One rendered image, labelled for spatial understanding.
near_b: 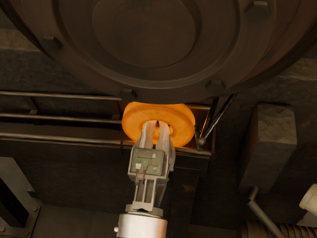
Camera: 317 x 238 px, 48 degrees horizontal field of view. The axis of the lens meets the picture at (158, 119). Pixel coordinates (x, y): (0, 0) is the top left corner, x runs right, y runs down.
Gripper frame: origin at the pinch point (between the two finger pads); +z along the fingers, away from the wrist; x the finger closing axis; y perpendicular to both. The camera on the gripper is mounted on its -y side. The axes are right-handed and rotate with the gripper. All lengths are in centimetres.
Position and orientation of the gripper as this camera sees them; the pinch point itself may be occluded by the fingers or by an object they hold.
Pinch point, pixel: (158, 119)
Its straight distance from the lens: 76.1
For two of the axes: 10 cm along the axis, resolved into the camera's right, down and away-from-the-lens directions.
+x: -9.9, -1.1, 0.9
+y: -0.4, -3.4, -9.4
